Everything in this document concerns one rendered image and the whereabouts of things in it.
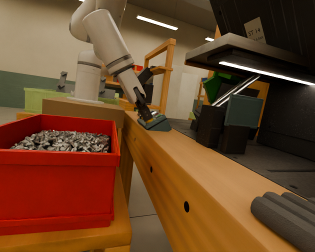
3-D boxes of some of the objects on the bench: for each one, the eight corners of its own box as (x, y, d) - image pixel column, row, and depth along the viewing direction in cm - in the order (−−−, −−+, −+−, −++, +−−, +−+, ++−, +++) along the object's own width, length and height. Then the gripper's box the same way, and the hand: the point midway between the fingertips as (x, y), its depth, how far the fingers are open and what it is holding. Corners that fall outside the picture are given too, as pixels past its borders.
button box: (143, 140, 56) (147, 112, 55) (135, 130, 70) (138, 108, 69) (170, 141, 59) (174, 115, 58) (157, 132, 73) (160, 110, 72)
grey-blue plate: (222, 153, 40) (234, 93, 38) (216, 150, 42) (228, 93, 39) (253, 154, 43) (265, 99, 41) (246, 151, 45) (258, 98, 43)
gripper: (136, 58, 45) (165, 116, 51) (129, 66, 59) (152, 111, 65) (112, 70, 44) (144, 129, 50) (110, 75, 58) (135, 120, 64)
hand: (146, 114), depth 57 cm, fingers closed
